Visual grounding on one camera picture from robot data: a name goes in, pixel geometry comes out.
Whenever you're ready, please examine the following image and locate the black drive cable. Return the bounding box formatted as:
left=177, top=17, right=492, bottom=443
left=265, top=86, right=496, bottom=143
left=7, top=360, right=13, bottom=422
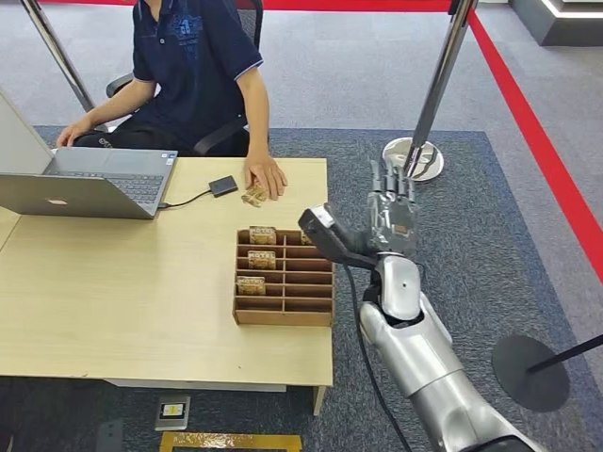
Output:
left=157, top=188, right=213, bottom=210

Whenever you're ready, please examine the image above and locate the grey floor cover plate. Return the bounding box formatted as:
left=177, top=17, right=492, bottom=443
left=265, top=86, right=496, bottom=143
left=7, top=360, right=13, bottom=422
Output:
left=96, top=419, right=125, bottom=452

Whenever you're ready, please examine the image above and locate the yellow floor tape frame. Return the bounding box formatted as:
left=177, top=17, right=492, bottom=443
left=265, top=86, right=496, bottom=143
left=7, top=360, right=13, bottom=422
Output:
left=158, top=431, right=303, bottom=452

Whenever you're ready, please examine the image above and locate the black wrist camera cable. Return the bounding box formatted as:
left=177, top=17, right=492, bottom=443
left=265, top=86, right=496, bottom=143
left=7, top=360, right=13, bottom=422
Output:
left=343, top=263, right=414, bottom=452

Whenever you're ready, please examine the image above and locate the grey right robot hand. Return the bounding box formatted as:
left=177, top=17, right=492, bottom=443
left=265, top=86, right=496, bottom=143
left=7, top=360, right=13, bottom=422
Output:
left=366, top=158, right=421, bottom=257

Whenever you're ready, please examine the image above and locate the metal floor socket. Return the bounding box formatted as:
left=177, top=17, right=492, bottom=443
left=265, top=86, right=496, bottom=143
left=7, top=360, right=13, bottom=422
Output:
left=154, top=395, right=192, bottom=433

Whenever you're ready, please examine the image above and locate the silver laptop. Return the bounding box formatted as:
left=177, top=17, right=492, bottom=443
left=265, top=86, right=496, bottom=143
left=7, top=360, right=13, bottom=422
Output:
left=0, top=91, right=179, bottom=220

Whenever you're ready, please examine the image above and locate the person's left hand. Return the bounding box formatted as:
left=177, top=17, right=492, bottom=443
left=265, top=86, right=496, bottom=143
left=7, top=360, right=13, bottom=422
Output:
left=243, top=151, right=289, bottom=202

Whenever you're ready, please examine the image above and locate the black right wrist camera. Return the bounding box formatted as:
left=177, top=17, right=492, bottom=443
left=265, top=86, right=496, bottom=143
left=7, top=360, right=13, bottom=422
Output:
left=297, top=202, right=377, bottom=271

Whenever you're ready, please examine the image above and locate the red barrier belt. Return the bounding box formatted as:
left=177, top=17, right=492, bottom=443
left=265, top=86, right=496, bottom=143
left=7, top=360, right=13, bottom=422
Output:
left=37, top=0, right=453, bottom=14
left=466, top=7, right=603, bottom=285

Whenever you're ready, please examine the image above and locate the black external drive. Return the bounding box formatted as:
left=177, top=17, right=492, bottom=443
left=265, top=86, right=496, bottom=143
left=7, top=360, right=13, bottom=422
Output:
left=208, top=175, right=240, bottom=199

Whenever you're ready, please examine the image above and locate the dark grey floor rug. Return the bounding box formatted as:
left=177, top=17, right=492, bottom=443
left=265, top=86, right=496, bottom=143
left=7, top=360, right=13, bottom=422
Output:
left=35, top=126, right=603, bottom=452

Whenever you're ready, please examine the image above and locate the dark platform with light strip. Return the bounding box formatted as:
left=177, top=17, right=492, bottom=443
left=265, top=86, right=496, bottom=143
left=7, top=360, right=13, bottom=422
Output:
left=509, top=0, right=603, bottom=48

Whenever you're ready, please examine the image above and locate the black stanchion with round base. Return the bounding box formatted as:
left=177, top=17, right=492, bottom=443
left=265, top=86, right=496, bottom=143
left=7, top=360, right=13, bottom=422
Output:
left=491, top=333, right=603, bottom=414

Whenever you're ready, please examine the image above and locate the person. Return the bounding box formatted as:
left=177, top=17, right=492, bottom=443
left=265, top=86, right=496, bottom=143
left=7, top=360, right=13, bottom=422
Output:
left=55, top=0, right=289, bottom=202

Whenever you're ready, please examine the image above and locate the person's right hand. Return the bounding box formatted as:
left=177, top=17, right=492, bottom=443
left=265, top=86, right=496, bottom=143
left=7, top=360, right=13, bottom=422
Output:
left=55, top=118, right=95, bottom=149

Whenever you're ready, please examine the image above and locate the chrome stanchion post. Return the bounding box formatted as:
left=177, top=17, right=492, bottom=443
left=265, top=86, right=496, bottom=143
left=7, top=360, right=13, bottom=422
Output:
left=382, top=0, right=479, bottom=184
left=18, top=0, right=110, bottom=134

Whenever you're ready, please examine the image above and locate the black office chair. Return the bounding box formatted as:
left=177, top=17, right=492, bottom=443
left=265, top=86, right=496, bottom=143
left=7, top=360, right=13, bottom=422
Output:
left=105, top=0, right=265, bottom=157

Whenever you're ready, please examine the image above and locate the wooden card organizer box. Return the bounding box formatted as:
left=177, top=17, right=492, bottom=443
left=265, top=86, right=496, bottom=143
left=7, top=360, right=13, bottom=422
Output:
left=231, top=227, right=336, bottom=328

